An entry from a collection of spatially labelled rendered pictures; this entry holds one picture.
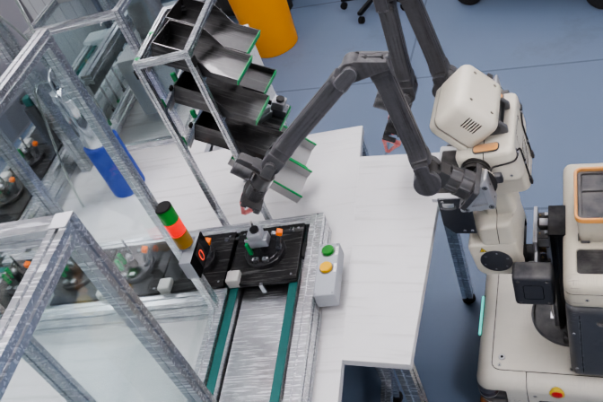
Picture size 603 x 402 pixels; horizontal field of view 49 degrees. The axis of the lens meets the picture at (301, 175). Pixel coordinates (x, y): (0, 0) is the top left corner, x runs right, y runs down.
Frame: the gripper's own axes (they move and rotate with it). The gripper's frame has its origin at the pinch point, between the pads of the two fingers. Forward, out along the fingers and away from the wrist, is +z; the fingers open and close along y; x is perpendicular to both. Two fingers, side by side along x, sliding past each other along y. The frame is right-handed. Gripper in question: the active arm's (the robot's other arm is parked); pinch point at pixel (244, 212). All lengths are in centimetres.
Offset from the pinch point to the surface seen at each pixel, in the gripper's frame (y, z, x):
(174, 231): 21.1, -6.2, -19.2
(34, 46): 23, -54, -64
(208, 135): -23.6, -2.8, -18.5
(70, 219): 81, -78, -38
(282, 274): 10.2, 10.1, 18.7
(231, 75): -24.7, -29.2, -19.3
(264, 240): 2.2, 6.8, 9.8
